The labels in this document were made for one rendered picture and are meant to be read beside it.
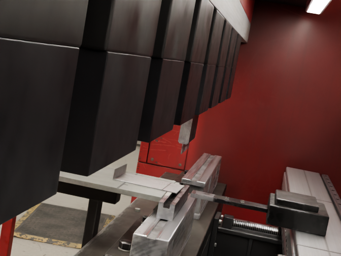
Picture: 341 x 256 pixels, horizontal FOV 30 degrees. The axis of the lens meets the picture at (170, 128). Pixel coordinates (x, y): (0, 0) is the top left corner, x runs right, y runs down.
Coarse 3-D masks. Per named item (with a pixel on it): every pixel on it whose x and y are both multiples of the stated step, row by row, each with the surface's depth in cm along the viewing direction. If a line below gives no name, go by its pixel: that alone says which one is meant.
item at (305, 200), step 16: (192, 192) 124; (288, 192) 126; (256, 208) 122; (272, 208) 117; (288, 208) 116; (304, 208) 117; (320, 208) 121; (272, 224) 117; (288, 224) 117; (304, 224) 116; (320, 224) 116
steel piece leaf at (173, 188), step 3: (171, 183) 130; (174, 183) 131; (168, 186) 127; (171, 186) 127; (174, 186) 128; (177, 186) 128; (180, 186) 129; (183, 186) 130; (162, 189) 123; (165, 189) 124; (168, 189) 124; (171, 189) 125; (174, 189) 125; (177, 189) 126; (180, 189) 126; (171, 192) 123; (174, 192) 123; (177, 192) 123
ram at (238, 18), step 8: (216, 0) 93; (224, 0) 105; (232, 0) 120; (240, 0) 140; (248, 0) 168; (216, 8) 96; (224, 8) 108; (232, 8) 124; (240, 8) 144; (248, 8) 175; (224, 16) 111; (232, 16) 128; (240, 16) 149; (248, 16) 182; (232, 24) 132; (240, 24) 155; (248, 24) 190; (240, 32) 160; (248, 32) 199
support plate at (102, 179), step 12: (108, 168) 136; (60, 180) 120; (72, 180) 120; (84, 180) 120; (96, 180) 122; (108, 180) 124; (168, 180) 134; (120, 192) 118; (132, 192) 118; (144, 192) 119; (156, 192) 121
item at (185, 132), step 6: (192, 120) 119; (186, 126) 120; (192, 126) 121; (180, 132) 120; (186, 132) 120; (192, 132) 123; (180, 138) 120; (186, 138) 120; (192, 138) 125; (186, 144) 120
